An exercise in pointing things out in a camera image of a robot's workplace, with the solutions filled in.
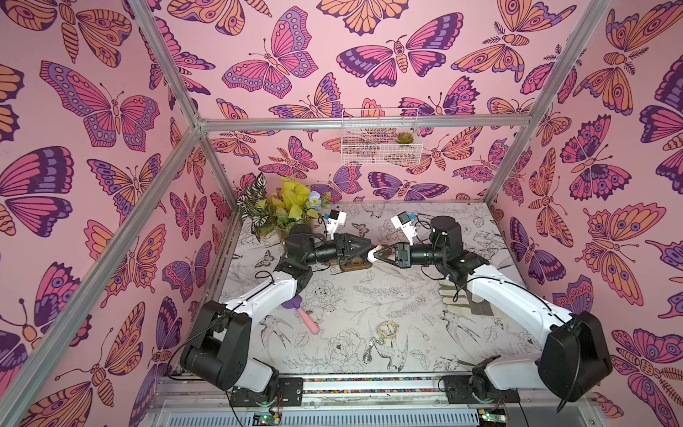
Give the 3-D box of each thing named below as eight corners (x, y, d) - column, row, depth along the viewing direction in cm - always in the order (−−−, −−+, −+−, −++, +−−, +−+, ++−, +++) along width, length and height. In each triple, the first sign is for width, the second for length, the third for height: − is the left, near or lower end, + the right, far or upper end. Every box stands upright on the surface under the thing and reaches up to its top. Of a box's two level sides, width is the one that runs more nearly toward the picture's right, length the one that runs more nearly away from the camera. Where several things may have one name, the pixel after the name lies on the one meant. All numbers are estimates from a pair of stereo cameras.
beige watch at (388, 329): (378, 338, 85) (378, 336, 83) (376, 323, 88) (377, 320, 86) (399, 338, 85) (400, 336, 83) (397, 323, 88) (398, 320, 86)
